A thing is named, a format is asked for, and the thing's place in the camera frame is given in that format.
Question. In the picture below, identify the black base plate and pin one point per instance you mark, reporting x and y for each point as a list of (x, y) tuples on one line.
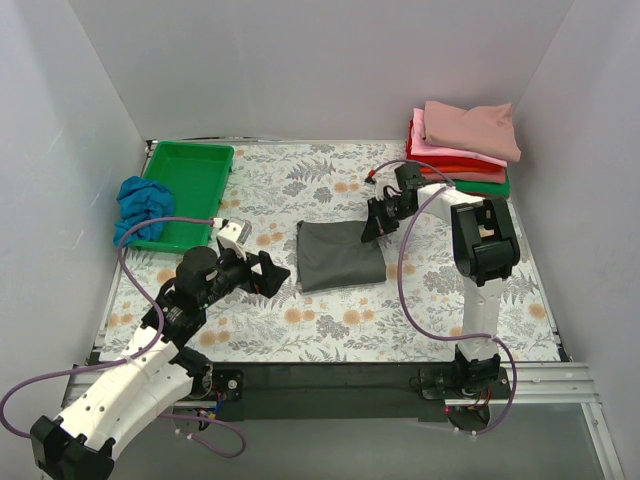
[(331, 391)]

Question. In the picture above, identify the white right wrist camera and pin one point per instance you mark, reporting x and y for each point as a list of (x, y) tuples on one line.
[(384, 189)]

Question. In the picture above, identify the dark grey t shirt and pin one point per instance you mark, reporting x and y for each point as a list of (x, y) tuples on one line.
[(332, 255)]

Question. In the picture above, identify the green folded shirt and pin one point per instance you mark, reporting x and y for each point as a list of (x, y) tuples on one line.
[(484, 189)]

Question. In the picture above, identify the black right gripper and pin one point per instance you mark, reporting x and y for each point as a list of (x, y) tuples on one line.
[(381, 215)]

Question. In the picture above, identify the light pink folded shirt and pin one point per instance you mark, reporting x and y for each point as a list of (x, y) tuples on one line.
[(419, 147)]

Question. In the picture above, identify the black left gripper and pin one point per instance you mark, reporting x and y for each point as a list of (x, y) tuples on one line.
[(255, 275)]

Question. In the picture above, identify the orange folded shirt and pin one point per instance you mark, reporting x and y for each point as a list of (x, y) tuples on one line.
[(465, 171)]

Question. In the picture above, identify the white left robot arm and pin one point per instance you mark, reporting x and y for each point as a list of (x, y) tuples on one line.
[(156, 368)]

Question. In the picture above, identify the dusty pink folded shirt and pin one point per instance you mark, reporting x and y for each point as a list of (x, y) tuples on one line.
[(486, 130)]

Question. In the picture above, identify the crumpled blue t shirt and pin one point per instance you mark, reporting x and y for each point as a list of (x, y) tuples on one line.
[(140, 200)]

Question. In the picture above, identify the aluminium frame rail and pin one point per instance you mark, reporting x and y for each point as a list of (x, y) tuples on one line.
[(532, 384)]

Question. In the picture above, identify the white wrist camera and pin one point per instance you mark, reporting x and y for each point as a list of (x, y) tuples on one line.
[(384, 189), (232, 235)]

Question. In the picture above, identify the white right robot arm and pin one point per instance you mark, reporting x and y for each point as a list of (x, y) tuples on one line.
[(485, 251)]

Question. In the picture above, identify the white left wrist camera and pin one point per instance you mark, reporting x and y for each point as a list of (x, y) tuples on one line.
[(232, 235)]

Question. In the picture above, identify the green plastic tray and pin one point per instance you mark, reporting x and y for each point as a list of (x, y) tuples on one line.
[(196, 175)]

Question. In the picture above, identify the salmon folded shirt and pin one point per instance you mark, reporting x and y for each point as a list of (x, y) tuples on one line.
[(498, 177)]

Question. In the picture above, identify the floral table mat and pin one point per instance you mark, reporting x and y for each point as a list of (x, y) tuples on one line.
[(406, 318)]

